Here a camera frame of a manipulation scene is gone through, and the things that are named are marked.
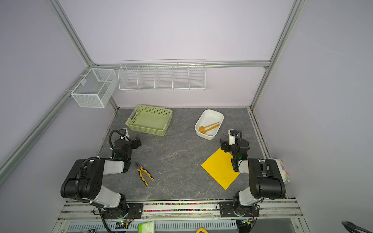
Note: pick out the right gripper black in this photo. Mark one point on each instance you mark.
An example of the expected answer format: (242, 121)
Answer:
(226, 145)

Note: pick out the green white small box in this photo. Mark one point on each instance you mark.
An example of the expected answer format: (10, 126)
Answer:
(148, 227)

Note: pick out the white oval plastic tub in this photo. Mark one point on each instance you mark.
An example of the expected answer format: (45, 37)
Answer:
(209, 117)

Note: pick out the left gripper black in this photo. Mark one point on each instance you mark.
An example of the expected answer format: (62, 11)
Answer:
(133, 143)

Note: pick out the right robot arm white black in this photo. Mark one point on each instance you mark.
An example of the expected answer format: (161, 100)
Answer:
(265, 178)

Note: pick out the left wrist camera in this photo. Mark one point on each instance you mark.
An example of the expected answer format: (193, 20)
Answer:
(124, 133)

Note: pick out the long white wire shelf basket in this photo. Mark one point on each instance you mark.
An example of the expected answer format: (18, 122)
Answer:
(162, 74)

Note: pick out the orange wooden spoon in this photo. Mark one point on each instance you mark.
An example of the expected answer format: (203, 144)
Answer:
(202, 128)

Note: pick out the aluminium frame rail base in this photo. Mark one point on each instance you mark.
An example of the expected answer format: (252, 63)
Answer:
(185, 216)

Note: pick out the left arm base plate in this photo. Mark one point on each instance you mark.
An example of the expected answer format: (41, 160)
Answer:
(134, 211)

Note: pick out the yellow paper napkin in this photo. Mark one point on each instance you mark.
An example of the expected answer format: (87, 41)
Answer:
(219, 167)

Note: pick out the yellow black pliers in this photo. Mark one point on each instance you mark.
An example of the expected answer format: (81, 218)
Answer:
(141, 171)

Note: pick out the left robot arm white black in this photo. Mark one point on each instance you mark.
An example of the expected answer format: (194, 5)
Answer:
(84, 182)

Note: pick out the green perforated plastic basket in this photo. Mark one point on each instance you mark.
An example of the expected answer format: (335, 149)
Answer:
(150, 120)

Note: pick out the small white mesh basket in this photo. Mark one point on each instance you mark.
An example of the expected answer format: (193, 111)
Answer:
(96, 88)

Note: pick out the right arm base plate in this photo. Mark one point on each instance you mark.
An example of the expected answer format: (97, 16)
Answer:
(229, 209)

